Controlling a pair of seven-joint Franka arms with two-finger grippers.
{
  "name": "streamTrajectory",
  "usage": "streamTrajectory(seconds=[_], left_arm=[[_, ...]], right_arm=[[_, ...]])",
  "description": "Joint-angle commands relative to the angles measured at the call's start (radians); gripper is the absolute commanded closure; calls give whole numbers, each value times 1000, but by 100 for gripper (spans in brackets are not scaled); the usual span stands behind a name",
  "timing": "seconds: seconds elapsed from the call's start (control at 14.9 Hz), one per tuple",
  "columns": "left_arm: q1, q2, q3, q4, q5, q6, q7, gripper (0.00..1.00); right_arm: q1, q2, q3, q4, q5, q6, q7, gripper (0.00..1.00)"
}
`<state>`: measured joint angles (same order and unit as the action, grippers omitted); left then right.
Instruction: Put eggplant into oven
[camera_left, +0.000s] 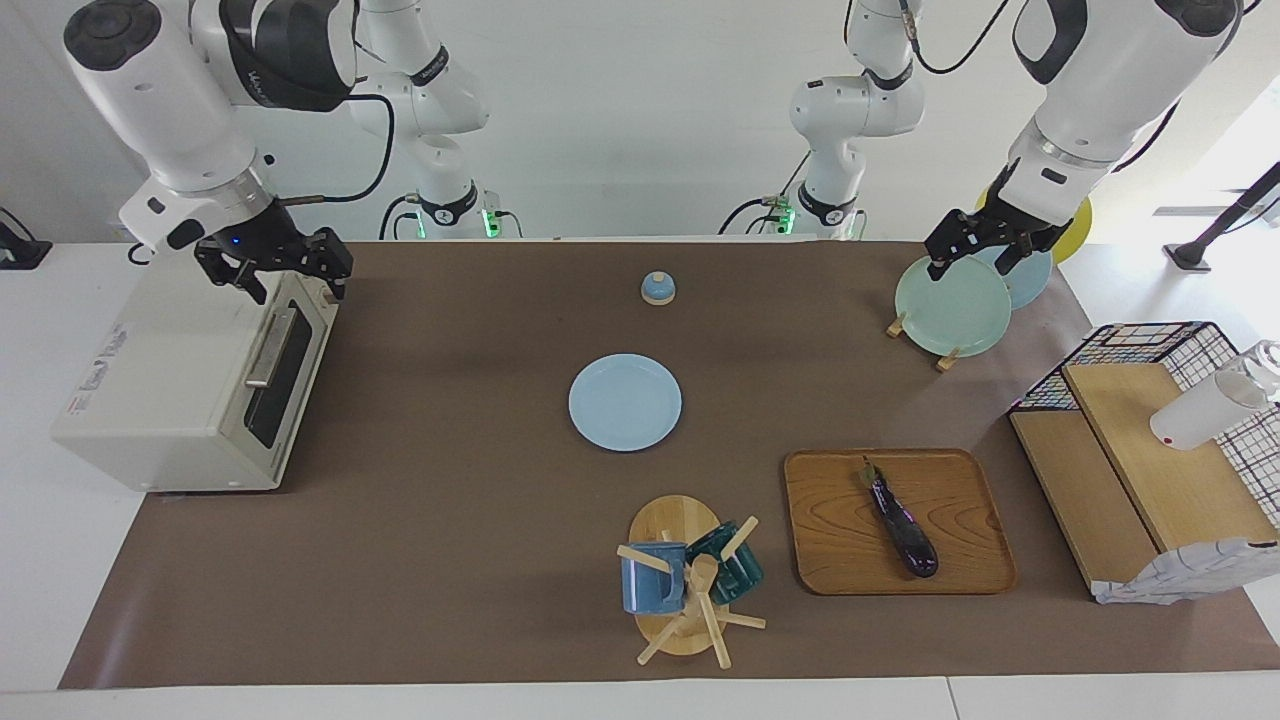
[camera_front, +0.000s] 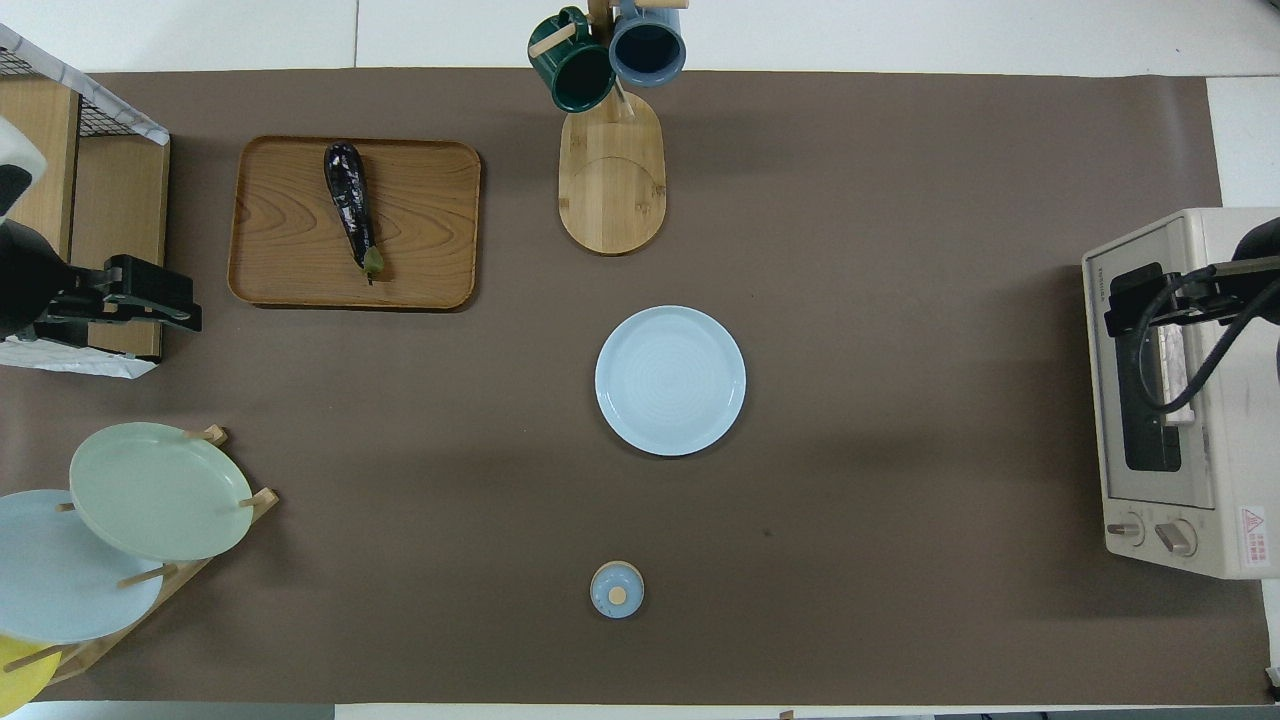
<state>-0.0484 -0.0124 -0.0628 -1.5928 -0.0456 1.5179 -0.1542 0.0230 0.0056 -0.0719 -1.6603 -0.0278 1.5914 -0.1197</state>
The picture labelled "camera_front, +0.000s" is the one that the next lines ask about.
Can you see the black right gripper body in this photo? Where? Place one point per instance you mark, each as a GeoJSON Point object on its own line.
{"type": "Point", "coordinates": [1140, 290]}

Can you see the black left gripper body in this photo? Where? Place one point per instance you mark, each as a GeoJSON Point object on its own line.
{"type": "Point", "coordinates": [150, 285]}

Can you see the beige toaster oven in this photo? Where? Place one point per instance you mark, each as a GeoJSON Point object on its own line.
{"type": "Point", "coordinates": [1220, 470]}

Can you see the dark purple eggplant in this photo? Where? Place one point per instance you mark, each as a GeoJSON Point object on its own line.
{"type": "Point", "coordinates": [350, 205]}

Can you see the light blue round plate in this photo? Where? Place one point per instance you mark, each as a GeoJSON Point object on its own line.
{"type": "Point", "coordinates": [670, 380]}

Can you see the wooden stepped shelf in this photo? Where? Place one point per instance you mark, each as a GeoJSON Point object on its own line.
{"type": "Point", "coordinates": [120, 200]}

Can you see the wooden serving tray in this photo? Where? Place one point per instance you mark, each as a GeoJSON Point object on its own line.
{"type": "Point", "coordinates": [290, 230]}

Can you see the pale green plate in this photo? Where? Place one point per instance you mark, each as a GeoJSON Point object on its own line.
{"type": "Point", "coordinates": [160, 490]}

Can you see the wooden dish rack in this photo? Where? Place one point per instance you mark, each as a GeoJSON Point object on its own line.
{"type": "Point", "coordinates": [190, 570]}

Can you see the brown table mat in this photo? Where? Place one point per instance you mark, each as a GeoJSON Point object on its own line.
{"type": "Point", "coordinates": [900, 500]}

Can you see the light blue racked plate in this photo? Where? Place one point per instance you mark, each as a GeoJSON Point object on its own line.
{"type": "Point", "coordinates": [60, 590]}

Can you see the yellow plate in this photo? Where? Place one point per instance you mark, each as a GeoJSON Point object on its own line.
{"type": "Point", "coordinates": [18, 680]}

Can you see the wooden mug tree stand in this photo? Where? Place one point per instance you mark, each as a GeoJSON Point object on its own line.
{"type": "Point", "coordinates": [612, 190]}

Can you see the dark green mug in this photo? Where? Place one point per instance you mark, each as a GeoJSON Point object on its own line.
{"type": "Point", "coordinates": [578, 75]}

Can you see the small blue bell wooden knob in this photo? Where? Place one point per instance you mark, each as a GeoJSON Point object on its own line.
{"type": "Point", "coordinates": [617, 590]}

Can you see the blue mug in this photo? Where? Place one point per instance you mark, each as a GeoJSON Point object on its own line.
{"type": "Point", "coordinates": [648, 45]}

